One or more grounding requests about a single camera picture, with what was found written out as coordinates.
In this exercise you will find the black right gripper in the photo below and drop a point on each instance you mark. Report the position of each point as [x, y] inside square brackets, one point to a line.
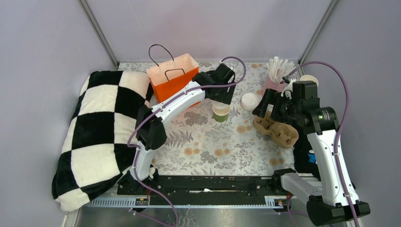
[271, 96]

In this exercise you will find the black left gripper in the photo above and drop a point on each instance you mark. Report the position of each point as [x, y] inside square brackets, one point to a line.
[225, 97]

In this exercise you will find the clear white plastic cup lid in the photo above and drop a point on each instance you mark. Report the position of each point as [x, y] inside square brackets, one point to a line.
[219, 106]

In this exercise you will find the green paper coffee cup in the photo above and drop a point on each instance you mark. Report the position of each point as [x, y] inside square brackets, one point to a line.
[220, 114]

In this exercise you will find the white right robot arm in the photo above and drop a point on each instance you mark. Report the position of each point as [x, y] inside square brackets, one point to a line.
[337, 200]

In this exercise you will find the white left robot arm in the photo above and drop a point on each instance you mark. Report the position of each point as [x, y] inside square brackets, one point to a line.
[150, 134]

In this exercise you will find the stack of white plastic lids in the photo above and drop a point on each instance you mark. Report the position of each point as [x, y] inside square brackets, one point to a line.
[249, 101]

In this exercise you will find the bundle of white wrapped straws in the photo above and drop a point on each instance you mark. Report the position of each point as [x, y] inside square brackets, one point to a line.
[278, 68]

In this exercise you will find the stack of green paper cups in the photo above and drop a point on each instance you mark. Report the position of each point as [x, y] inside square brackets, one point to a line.
[309, 78]

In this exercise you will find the brown cardboard cup carrier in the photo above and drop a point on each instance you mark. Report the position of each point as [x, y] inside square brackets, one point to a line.
[284, 135]

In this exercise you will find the orange paper gift bag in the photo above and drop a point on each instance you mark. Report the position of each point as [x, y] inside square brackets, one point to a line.
[169, 77]

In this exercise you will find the black t-shirt with logo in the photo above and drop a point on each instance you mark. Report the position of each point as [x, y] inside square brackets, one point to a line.
[304, 161]

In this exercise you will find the floral patterned table mat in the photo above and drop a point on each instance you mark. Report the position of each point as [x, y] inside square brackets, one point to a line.
[198, 145]

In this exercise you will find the black white checkered blanket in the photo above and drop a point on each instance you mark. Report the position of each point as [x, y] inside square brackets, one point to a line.
[95, 155]

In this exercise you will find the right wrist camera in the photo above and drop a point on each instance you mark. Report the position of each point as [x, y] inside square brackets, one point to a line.
[288, 87]

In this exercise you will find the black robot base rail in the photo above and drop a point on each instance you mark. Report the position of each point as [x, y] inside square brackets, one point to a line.
[209, 191]

